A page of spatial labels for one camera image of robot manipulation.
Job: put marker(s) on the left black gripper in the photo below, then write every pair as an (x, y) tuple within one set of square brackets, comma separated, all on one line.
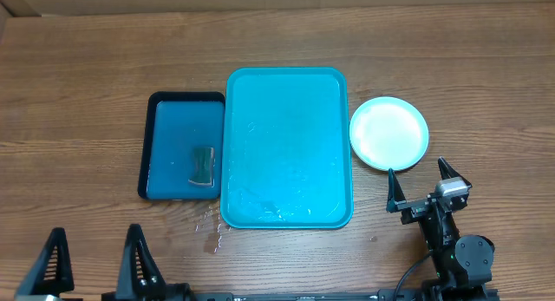
[(151, 287)]

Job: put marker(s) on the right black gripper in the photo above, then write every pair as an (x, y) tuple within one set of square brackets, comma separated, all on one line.
[(420, 204)]

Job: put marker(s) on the light blue plate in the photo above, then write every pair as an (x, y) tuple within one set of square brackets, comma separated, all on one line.
[(389, 133)]

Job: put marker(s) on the green and orange sponge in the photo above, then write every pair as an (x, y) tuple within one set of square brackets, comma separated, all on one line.
[(204, 162)]

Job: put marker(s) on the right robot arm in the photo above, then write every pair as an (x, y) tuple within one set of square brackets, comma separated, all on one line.
[(463, 264)]

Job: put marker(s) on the teal plastic tray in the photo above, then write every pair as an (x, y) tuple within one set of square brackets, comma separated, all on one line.
[(286, 160)]

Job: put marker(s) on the black water tray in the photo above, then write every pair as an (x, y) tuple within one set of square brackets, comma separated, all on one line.
[(176, 123)]

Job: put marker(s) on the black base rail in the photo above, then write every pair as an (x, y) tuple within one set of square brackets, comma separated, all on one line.
[(381, 295)]

